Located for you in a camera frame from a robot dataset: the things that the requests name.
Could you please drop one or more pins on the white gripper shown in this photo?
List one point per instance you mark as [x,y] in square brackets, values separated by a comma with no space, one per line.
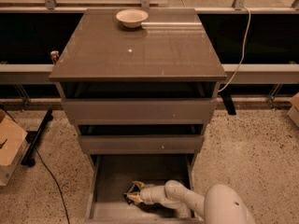
[147,194]

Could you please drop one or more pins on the black rxbar blueberry wrapper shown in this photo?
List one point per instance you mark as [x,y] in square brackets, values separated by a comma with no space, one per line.
[125,196]

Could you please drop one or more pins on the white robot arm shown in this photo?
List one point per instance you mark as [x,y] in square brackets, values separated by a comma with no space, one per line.
[220,205]

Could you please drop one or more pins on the grey open bottom drawer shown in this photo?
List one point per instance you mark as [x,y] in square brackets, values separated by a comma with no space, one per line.
[113,176]

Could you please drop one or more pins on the grey middle drawer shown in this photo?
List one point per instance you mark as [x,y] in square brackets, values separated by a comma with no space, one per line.
[141,144]

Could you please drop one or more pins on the grey top drawer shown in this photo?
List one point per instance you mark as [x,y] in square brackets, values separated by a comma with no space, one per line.
[138,111]

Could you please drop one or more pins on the grey drawer cabinet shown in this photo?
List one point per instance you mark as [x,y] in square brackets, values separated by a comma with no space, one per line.
[168,57]

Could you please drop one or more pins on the black stand leg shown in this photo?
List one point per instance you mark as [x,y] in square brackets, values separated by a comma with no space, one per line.
[33,139]

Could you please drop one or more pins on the cardboard box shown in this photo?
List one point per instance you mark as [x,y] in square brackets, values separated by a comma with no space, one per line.
[12,145]

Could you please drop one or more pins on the red soda can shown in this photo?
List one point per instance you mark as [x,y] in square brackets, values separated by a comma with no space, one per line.
[55,56]

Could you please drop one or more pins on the white ceramic bowl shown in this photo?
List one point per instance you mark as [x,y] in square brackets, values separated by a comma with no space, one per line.
[132,18]

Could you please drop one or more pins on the box at right edge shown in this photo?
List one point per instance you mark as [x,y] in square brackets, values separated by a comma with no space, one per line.
[293,113]

